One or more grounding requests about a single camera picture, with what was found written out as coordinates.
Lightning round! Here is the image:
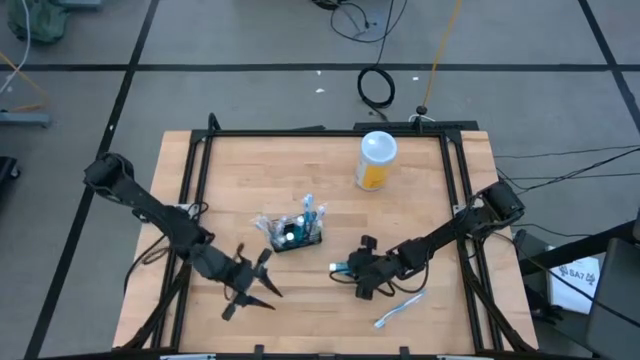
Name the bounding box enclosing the thin black floor cable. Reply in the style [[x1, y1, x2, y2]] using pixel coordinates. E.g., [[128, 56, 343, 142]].
[[494, 144, 640, 160], [503, 171, 640, 181]]

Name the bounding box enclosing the green fabric bag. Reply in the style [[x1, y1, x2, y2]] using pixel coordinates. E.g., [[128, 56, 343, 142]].
[[5, 0, 70, 44]]

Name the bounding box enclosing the loose black cable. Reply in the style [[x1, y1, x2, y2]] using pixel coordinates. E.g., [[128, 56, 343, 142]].
[[329, 0, 409, 44]]

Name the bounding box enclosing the black wire caddy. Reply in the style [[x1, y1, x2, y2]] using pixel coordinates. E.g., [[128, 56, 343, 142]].
[[267, 214, 324, 254]]

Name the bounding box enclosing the yellow cable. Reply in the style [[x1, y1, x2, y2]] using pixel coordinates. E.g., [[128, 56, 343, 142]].
[[422, 0, 464, 109]]

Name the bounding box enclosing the dark grey chair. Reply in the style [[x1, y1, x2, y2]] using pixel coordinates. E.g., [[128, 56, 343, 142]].
[[584, 237, 640, 360]]

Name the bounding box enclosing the black coiled cable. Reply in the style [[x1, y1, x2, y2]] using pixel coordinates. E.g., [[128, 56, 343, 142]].
[[356, 0, 401, 123]]

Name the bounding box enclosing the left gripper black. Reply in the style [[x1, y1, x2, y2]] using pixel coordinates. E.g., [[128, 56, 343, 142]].
[[197, 248, 284, 321]]

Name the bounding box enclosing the orange floor cable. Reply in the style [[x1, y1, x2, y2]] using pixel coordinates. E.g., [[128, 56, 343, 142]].
[[0, 49, 50, 114]]

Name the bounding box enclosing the white yellow wipes canister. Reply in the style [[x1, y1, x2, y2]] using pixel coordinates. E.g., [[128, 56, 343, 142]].
[[353, 130, 400, 192]]

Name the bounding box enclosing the black caster base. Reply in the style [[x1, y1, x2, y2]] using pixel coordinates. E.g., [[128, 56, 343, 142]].
[[0, 155, 22, 197]]

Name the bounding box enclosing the grey stand foot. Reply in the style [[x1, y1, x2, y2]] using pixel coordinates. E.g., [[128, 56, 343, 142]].
[[0, 110, 54, 129]]

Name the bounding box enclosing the black desk beam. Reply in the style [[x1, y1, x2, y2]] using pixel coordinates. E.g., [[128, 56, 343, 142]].
[[517, 219, 640, 279]]

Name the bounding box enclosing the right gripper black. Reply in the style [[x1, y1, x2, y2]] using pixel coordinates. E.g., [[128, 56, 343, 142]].
[[343, 234, 404, 301]]

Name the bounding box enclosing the white printed box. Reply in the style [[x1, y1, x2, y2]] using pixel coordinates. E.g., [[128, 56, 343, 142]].
[[546, 243, 602, 316]]

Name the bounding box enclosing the white floor cable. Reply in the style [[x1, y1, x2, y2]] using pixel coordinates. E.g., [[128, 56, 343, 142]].
[[0, 0, 32, 96]]

